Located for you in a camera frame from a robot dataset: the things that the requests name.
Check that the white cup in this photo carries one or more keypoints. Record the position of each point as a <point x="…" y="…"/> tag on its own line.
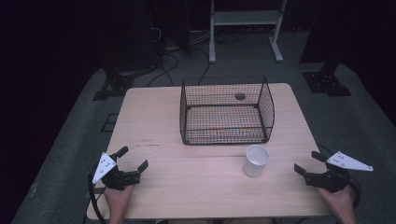
<point x="255" y="165"/>

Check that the white metal stand frame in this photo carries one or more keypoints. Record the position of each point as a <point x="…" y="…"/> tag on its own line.
<point x="246" y="17"/>

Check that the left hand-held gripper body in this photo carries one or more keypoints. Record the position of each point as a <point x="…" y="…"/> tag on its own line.
<point x="120" y="179"/>

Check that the black stand base plate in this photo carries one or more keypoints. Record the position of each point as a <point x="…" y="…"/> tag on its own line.
<point x="327" y="82"/>
<point x="113" y="88"/>

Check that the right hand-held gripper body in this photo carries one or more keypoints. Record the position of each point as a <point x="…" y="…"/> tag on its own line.
<point x="331" y="180"/>

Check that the dark round disc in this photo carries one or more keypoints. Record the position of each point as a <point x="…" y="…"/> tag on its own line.
<point x="240" y="96"/>

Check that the person's right hand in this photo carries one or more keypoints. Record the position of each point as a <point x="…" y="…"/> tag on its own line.
<point x="342" y="200"/>

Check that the person's left hand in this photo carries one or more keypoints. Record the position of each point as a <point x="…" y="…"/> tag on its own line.
<point x="117" y="200"/>

